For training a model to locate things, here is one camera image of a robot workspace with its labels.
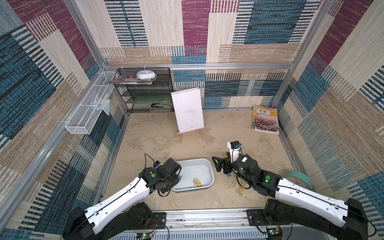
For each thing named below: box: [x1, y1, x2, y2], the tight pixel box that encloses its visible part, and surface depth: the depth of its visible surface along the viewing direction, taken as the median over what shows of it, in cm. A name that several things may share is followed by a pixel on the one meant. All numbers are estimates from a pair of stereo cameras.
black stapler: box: [151, 103, 171, 108], surface depth 112 cm
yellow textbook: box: [252, 105, 280, 135], surface depth 114 cm
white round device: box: [136, 69, 156, 80], surface depth 91 cm
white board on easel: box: [170, 87, 205, 137], surface depth 96 cm
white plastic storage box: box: [171, 158, 215, 193], surface depth 88 cm
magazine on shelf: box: [108, 74, 157, 85], surface depth 83 cm
